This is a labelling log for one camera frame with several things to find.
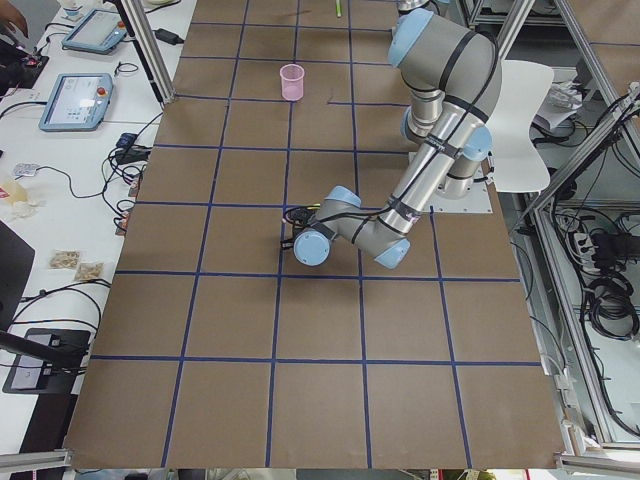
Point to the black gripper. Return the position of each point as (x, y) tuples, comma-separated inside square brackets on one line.
[(288, 243)]

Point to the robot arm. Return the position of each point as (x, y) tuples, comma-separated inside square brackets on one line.
[(454, 77)]

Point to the pink mesh cup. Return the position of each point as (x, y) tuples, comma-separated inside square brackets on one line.
[(292, 82)]

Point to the black power brick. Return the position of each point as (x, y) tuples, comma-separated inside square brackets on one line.
[(168, 37)]

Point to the near teach pendant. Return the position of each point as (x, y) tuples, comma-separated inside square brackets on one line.
[(78, 102)]

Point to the teach pendant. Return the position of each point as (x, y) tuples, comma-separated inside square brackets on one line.
[(99, 32), (78, 102)]

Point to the far teach pendant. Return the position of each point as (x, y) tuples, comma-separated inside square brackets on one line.
[(99, 32)]

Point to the white chair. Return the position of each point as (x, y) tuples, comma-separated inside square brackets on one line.
[(518, 167)]

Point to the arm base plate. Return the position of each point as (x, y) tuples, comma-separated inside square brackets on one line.
[(462, 195)]

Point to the aluminium frame post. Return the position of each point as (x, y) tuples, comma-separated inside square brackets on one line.
[(144, 41)]

